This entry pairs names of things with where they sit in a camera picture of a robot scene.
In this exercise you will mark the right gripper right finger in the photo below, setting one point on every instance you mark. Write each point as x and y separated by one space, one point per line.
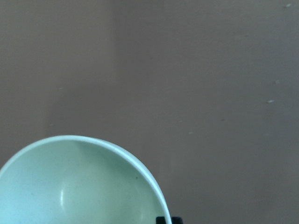
176 220

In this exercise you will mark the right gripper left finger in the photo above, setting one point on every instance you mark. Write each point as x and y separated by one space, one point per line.
160 220

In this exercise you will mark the green ceramic bowl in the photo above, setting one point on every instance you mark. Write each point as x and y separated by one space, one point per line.
78 180

